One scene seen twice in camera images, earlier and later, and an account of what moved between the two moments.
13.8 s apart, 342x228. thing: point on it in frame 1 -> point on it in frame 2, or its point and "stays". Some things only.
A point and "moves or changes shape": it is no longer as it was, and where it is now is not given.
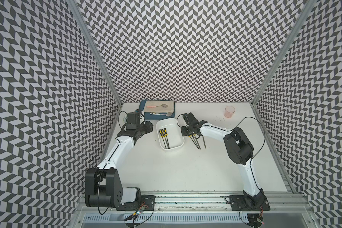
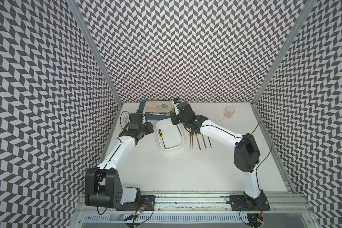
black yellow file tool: x=164 y=136 -> x=178 y=129
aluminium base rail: x=199 y=211 stays
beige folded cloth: x=163 y=106 stays
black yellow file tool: x=198 y=145 -> x=192 y=137
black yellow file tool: x=190 y=136 moves or changes shape
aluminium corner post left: x=85 y=25 stays
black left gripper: x=149 y=128 stays
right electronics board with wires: x=255 y=220 stays
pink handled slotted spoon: x=163 y=105 stays
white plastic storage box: x=170 y=137 stays
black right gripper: x=184 y=133 -> x=174 y=116
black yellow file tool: x=162 y=136 stays
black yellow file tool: x=165 y=129 -> x=196 y=134
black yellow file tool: x=204 y=142 -> x=210 y=143
